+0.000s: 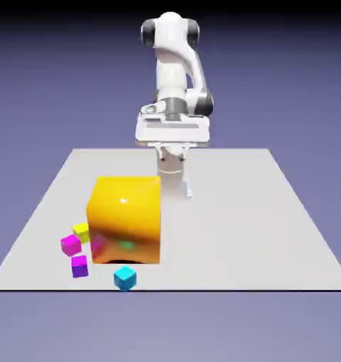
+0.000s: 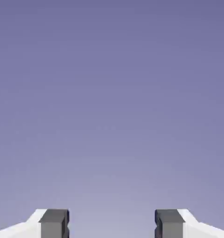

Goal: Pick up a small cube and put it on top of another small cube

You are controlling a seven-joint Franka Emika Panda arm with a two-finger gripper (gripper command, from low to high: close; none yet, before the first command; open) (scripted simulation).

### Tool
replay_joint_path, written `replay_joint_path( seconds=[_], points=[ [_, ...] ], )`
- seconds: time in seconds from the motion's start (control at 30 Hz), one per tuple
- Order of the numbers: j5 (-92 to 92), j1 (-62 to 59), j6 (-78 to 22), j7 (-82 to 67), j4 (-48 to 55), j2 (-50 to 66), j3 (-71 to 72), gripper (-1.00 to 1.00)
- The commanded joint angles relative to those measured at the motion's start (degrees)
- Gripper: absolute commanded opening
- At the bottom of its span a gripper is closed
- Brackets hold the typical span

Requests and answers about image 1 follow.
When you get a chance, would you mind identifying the small cyan cube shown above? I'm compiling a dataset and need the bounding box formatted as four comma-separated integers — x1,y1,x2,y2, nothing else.
112,264,137,292

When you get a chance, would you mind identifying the small yellow cube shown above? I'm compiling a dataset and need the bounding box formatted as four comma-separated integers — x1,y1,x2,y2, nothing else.
71,222,90,244

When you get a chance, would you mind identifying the small magenta cube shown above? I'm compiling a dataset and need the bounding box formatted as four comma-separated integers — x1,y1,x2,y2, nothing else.
60,233,83,257

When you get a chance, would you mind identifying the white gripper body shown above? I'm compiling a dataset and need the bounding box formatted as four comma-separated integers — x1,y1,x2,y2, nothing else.
134,113,211,148

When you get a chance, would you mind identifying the small purple cube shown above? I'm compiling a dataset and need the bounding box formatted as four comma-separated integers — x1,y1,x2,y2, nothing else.
71,255,89,279

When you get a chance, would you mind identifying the large orange box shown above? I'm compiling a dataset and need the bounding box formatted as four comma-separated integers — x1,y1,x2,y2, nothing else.
86,175,162,265

